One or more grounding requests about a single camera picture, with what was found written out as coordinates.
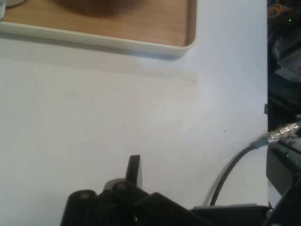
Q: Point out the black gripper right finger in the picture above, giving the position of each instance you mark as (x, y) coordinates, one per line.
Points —
(169, 209)

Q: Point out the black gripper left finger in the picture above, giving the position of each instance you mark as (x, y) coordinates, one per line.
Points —
(117, 202)

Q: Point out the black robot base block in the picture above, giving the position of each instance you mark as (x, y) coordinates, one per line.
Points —
(282, 167)

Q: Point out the cream tray with wooden bottom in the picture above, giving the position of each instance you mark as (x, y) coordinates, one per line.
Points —
(145, 28)

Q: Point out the dark electronics clutter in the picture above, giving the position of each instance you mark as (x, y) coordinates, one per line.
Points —
(284, 70)

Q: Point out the brown round bowl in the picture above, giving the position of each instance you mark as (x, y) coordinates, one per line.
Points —
(98, 6)

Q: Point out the white ceramic dish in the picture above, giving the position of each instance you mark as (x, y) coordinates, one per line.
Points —
(13, 2)

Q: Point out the black metal base plate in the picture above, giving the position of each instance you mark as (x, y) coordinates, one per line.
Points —
(230, 217)

